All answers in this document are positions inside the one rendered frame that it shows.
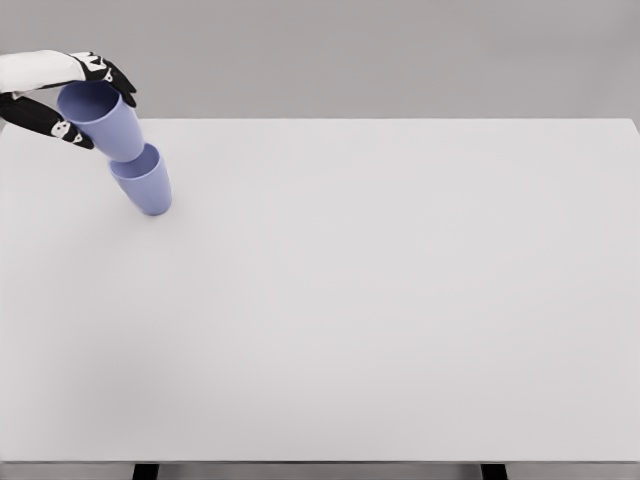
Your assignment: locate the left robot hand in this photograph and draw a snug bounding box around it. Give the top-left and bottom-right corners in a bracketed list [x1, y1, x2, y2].
[0, 49, 138, 151]

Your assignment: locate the lavender blue plastic cup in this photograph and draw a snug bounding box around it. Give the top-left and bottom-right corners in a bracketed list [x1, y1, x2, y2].
[108, 142, 173, 218]
[55, 80, 147, 163]

